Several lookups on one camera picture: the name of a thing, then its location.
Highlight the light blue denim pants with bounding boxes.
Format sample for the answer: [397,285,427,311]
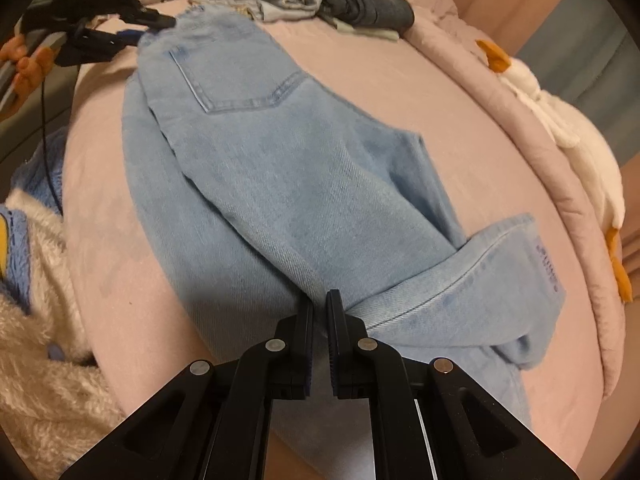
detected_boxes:
[120,3,568,480]

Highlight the person's left hand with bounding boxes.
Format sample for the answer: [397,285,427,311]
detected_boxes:
[1,35,58,120]

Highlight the dark navy folded garment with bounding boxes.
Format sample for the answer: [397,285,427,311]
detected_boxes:
[319,0,414,34]

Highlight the pale green folded cloth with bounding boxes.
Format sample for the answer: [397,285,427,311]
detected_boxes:
[321,15,400,41]

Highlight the pink bed sheet mattress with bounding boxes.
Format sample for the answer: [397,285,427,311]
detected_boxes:
[63,21,603,466]

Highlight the lilac rolled comforter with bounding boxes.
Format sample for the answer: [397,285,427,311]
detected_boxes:
[404,0,625,398]

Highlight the white goose plush toy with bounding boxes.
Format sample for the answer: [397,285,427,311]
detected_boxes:
[476,39,634,302]

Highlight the teal window curtain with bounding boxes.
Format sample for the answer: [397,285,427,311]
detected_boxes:
[518,0,639,165]

